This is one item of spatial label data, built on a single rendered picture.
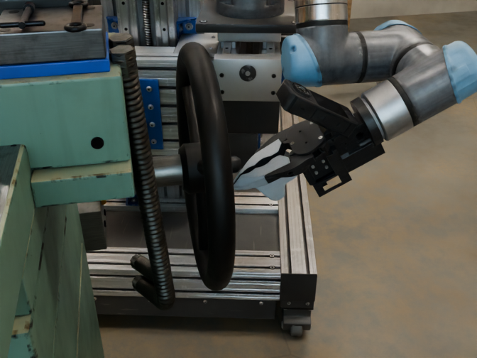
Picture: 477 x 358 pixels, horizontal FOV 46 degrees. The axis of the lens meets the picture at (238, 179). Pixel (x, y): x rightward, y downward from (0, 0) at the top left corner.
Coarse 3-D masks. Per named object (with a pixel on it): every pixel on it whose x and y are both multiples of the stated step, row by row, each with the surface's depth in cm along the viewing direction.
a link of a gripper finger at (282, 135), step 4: (288, 128) 81; (280, 132) 81; (284, 132) 81; (272, 136) 81; (276, 136) 81; (280, 136) 80; (284, 136) 80; (268, 140) 81; (272, 140) 81; (280, 140) 80; (284, 140) 79; (264, 144) 81; (268, 144) 80; (284, 144) 80; (260, 148) 81; (256, 152) 81
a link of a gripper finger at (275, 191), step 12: (276, 156) 78; (264, 168) 77; (276, 168) 76; (240, 180) 78; (252, 180) 77; (264, 180) 76; (276, 180) 78; (288, 180) 78; (264, 192) 79; (276, 192) 79
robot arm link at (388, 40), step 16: (368, 32) 81; (384, 32) 81; (400, 32) 81; (416, 32) 82; (368, 48) 79; (384, 48) 80; (400, 48) 79; (368, 64) 80; (384, 64) 80; (368, 80) 82; (384, 80) 83
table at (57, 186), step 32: (0, 160) 50; (128, 160) 56; (0, 192) 45; (32, 192) 53; (64, 192) 54; (96, 192) 54; (128, 192) 55; (0, 224) 41; (0, 256) 39; (0, 288) 38; (0, 320) 37; (0, 352) 36
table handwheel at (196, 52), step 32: (192, 64) 57; (192, 96) 71; (192, 128) 68; (224, 128) 53; (160, 160) 65; (192, 160) 64; (224, 160) 53; (192, 192) 66; (224, 192) 53; (192, 224) 76; (224, 224) 54; (224, 256) 56
